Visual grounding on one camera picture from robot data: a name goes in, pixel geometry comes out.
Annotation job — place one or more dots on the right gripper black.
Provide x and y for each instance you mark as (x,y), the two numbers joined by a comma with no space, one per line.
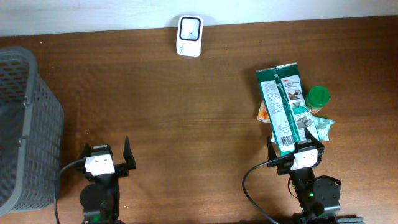
(283,166)

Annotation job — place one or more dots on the green 3M gloves packet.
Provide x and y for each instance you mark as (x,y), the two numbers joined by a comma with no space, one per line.
(281,89)

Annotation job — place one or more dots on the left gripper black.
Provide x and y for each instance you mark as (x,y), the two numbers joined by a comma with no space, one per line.
(125,168)

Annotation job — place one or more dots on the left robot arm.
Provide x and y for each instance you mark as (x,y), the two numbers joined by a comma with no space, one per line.
(100,198)

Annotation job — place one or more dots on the small orange box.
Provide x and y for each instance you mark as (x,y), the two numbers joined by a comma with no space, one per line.
(262,115)

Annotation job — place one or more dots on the mint green tissue pack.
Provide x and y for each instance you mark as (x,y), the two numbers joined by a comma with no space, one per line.
(323,127)

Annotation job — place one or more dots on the green capped bottle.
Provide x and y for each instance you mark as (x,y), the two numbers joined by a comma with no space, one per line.
(317,98)

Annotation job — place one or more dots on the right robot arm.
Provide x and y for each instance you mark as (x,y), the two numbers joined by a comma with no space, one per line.
(318,196)

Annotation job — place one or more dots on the grey plastic mesh basket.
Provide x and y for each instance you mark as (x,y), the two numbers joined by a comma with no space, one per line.
(32,122)

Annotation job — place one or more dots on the white cream tube gold cap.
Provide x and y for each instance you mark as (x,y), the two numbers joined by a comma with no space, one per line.
(273,139)

